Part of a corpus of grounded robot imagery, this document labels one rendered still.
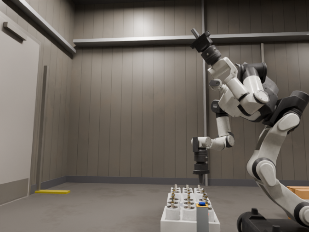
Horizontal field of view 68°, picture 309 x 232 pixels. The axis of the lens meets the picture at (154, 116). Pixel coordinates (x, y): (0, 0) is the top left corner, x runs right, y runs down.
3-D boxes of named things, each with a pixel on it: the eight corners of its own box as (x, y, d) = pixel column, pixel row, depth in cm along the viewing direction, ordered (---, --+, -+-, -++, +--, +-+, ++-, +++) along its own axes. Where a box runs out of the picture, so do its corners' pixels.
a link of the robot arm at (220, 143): (205, 150, 157) (222, 153, 169) (218, 147, 150) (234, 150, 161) (203, 135, 161) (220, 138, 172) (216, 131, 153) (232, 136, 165)
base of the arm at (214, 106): (226, 117, 182) (225, 103, 185) (238, 113, 170) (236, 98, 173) (211, 116, 176) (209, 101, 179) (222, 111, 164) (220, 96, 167)
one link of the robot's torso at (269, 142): (260, 182, 155) (292, 122, 158) (271, 186, 138) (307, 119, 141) (240, 170, 158) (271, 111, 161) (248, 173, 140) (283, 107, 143)
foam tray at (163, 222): (213, 230, 186) (212, 207, 188) (220, 252, 148) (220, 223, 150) (164, 228, 191) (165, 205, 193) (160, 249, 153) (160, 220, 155)
